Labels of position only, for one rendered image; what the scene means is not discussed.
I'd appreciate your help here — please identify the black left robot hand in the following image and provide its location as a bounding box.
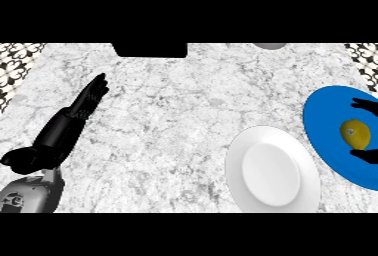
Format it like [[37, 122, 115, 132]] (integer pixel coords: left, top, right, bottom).
[[0, 72, 111, 176]]

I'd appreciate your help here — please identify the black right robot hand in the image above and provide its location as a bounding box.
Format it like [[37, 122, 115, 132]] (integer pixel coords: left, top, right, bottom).
[[349, 97, 378, 165]]

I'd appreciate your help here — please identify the yellow lemon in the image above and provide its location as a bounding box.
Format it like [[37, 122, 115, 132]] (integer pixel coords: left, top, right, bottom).
[[338, 119, 372, 151]]

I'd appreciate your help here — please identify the blue plate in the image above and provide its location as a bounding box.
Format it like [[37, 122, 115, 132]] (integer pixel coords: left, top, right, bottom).
[[301, 85, 378, 192]]

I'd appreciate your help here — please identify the white plate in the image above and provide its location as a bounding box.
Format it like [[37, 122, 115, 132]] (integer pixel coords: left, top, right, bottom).
[[225, 125, 322, 214]]

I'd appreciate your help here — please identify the grey round object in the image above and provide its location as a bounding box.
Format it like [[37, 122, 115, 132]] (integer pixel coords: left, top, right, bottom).
[[251, 42, 288, 51]]

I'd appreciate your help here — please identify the black appliance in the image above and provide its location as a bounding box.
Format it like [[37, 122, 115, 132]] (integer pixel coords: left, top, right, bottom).
[[111, 42, 189, 59]]

